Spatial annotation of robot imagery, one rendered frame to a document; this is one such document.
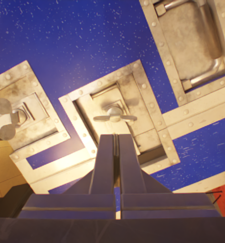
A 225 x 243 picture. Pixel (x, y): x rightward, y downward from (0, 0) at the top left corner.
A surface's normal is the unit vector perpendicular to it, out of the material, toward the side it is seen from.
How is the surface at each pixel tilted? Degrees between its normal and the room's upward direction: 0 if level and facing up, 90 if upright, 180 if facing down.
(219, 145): 90
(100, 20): 90
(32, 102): 100
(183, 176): 90
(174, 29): 90
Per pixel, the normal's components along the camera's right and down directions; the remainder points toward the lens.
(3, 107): 0.72, 0.13
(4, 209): -0.26, -0.92
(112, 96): 0.00, 0.29
